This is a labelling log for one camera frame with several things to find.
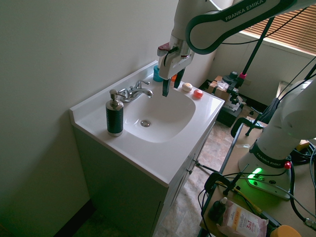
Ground chrome cabinet door handle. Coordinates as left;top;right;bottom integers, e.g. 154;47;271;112
186;153;197;174

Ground white sink vanity top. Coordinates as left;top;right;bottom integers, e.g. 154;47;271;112
69;60;226;187

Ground yellow round object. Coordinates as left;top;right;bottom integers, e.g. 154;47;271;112
272;224;302;237

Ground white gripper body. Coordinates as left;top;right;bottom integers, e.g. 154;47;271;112
158;50;195;82

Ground chrome faucet spout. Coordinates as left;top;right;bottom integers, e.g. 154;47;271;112
127;89;154;99

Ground cardboard box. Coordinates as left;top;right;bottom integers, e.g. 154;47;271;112
207;75;233;104

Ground black c-clamp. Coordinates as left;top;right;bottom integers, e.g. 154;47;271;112
203;163;250;198
230;117;268;138

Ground black ribbed soap dispenser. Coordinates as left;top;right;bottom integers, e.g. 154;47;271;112
105;89;124;137

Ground dark dropper bottle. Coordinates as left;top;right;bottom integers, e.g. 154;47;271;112
207;197;228;223

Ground black equipment case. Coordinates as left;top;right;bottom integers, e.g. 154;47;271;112
216;96;247;128

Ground teal round container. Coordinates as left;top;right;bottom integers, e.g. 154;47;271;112
153;65;163;82

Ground wooden window blinds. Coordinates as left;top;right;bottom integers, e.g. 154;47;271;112
238;4;316;56

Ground grey vanity cabinet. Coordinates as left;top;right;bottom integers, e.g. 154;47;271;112
71;120;218;237

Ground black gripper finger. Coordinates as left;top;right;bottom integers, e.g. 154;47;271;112
173;67;186;89
161;78;171;98

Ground chrome faucet handle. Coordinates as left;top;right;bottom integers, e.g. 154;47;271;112
117;88;131;103
135;79;151;89

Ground black camera stand pole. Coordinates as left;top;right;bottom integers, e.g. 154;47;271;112
238;16;274;79

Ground pink wipes pack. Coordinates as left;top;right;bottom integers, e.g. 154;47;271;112
216;200;269;237

